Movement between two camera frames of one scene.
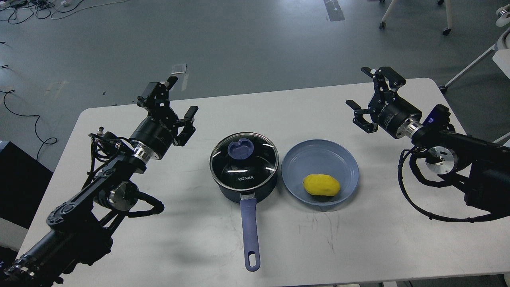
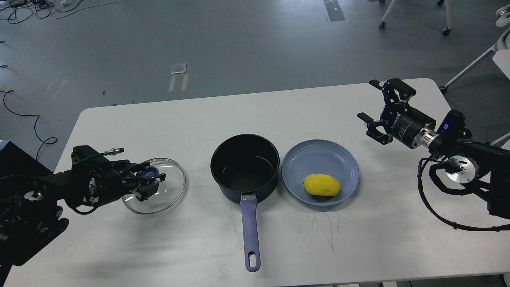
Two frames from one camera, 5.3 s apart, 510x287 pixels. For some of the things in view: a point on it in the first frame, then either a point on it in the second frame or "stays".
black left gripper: (157, 130) -> (111, 180)
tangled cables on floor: (17, 10) stays
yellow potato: (321, 184) stays
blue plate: (319, 156) stays
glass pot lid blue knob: (242, 150) -> (171, 188)
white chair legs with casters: (449, 7) stays
